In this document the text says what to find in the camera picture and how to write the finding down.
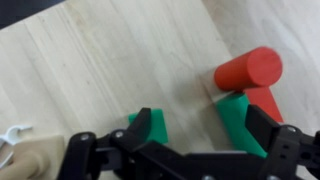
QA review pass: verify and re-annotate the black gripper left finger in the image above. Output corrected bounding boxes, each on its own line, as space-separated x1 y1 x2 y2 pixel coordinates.
57 107 175 180

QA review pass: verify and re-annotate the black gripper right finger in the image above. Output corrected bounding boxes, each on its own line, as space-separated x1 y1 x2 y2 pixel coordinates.
245 104 320 180

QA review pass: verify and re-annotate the red rectangular block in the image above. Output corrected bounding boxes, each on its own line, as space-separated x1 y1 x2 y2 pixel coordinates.
244 86 285 124

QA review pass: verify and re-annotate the green long block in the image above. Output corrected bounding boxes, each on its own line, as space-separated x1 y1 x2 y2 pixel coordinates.
215 92 269 159

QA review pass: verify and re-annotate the green square block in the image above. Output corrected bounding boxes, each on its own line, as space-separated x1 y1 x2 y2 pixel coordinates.
128 108 169 145

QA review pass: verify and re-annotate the red cylinder block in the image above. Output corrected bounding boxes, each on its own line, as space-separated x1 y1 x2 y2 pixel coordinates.
213 46 284 93

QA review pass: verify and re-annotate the natural wood piece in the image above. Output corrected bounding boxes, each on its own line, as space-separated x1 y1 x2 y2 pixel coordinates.
0 134 66 180

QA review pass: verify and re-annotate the white plastic clip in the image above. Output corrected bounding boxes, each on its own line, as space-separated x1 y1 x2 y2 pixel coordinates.
0 124 33 169

